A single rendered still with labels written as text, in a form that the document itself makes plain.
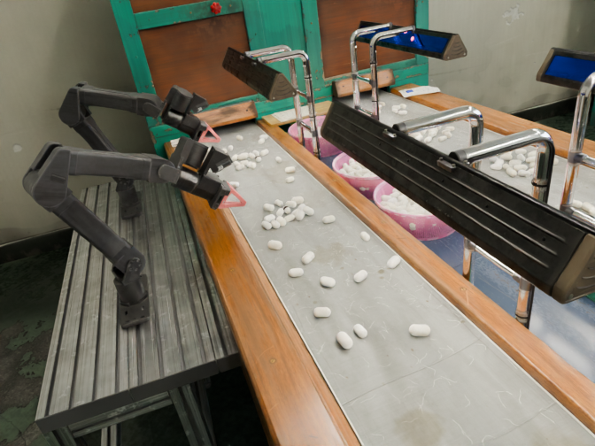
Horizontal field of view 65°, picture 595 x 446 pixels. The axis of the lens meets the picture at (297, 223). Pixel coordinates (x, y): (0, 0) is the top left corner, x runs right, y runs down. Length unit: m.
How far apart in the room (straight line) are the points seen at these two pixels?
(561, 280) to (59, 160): 0.90
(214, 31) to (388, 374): 1.58
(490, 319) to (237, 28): 1.56
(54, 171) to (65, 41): 1.88
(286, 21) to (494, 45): 1.98
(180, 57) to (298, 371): 1.50
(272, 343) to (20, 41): 2.35
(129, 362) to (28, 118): 2.09
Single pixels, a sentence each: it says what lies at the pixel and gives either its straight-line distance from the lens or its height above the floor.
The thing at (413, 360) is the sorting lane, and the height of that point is 0.74.
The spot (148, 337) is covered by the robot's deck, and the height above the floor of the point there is 0.67.
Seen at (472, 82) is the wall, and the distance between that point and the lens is 3.71.
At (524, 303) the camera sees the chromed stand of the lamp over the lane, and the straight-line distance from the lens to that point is 0.91.
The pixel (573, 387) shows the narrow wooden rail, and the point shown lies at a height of 0.76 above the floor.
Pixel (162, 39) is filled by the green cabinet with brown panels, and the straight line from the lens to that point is 2.04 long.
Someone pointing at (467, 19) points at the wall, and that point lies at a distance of 3.59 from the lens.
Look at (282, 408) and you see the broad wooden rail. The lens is 0.79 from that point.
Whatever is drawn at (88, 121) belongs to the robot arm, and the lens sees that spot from 1.70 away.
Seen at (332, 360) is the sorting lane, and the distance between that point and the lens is 0.88.
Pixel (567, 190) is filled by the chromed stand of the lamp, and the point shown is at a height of 0.89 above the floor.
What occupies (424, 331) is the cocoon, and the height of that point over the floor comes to 0.76.
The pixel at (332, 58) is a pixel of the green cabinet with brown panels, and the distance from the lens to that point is 2.24.
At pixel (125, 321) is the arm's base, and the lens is 1.21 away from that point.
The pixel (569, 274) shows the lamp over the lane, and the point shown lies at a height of 1.07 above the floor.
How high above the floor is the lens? 1.38
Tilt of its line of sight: 30 degrees down
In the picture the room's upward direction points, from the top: 9 degrees counter-clockwise
